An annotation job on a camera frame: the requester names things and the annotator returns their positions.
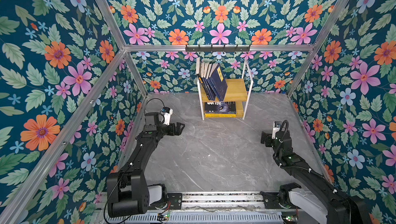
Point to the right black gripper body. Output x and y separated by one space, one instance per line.
269 142

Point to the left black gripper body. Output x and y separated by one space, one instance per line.
169 131

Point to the yellow cartoon cover book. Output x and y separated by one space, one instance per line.
220 115

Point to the black wolf cover book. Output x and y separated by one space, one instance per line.
220 108

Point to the navy book yellow label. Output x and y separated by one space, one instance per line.
201 78

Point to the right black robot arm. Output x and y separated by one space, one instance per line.
312 192

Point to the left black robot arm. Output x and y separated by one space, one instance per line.
127 190

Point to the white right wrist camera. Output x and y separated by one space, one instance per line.
276 127

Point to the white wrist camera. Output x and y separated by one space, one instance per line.
167 113
276 127

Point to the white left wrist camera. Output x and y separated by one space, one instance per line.
167 113

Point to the wooden shelf white frame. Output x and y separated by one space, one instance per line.
236 92

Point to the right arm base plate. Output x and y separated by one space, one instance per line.
273 200

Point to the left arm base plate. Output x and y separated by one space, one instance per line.
173 201

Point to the black hook rail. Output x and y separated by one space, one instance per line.
217 48

